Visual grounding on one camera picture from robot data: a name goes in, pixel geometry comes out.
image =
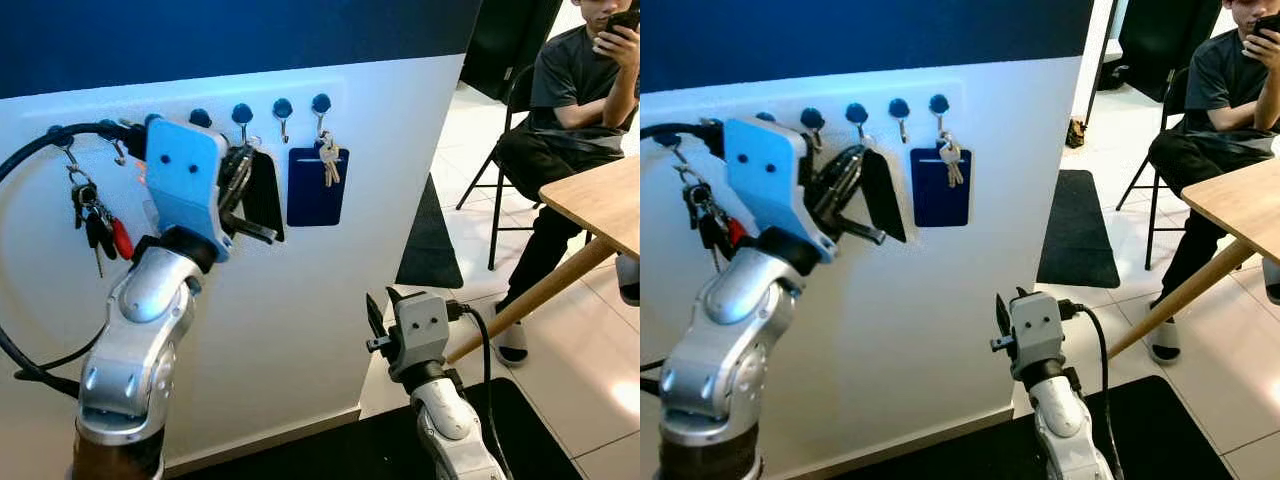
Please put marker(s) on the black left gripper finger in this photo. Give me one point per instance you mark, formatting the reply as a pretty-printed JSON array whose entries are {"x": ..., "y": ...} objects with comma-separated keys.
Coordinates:
[
  {"x": 264, "y": 195},
  {"x": 882, "y": 195}
]

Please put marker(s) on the dark blue card pouch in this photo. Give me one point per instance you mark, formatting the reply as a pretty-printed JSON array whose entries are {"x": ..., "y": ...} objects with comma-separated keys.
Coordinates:
[
  {"x": 930, "y": 200},
  {"x": 305, "y": 195}
]

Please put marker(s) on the small black floor mat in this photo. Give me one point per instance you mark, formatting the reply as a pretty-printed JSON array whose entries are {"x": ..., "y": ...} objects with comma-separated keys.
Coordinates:
[
  {"x": 1078, "y": 240},
  {"x": 430, "y": 250}
]

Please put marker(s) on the brass key bunch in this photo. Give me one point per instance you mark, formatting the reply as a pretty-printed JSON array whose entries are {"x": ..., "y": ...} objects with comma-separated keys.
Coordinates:
[
  {"x": 950, "y": 162},
  {"x": 328, "y": 162}
]

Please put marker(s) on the large black floor mat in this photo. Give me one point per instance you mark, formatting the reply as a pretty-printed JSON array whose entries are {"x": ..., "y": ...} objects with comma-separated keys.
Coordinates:
[
  {"x": 1160, "y": 430},
  {"x": 330, "y": 455}
]

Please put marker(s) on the key bunch with red fob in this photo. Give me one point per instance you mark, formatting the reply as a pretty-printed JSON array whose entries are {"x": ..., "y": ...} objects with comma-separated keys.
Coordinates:
[
  {"x": 95, "y": 215},
  {"x": 705, "y": 215}
]

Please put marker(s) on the wooden table leg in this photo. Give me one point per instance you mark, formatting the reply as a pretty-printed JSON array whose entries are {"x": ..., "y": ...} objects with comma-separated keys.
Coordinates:
[
  {"x": 1185, "y": 298},
  {"x": 530, "y": 300}
]

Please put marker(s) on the black folding chair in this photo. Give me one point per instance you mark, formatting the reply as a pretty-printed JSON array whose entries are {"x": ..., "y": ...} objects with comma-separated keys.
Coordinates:
[
  {"x": 497, "y": 190},
  {"x": 1152, "y": 200}
]

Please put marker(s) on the small brown floor object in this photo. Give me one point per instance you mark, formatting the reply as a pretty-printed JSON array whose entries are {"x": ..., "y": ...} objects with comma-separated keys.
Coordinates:
[{"x": 1075, "y": 132}]

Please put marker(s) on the black smartphone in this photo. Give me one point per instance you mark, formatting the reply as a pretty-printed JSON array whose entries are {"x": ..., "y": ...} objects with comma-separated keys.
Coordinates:
[
  {"x": 622, "y": 19},
  {"x": 1268, "y": 24}
]

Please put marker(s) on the black partition panel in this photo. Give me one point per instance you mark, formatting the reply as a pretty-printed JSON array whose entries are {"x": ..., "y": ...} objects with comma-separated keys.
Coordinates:
[
  {"x": 510, "y": 40},
  {"x": 1170, "y": 30}
]

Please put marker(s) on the white wall hook rail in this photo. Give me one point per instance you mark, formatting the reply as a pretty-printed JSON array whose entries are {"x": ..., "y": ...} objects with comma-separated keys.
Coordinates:
[
  {"x": 920, "y": 90},
  {"x": 300, "y": 90}
]

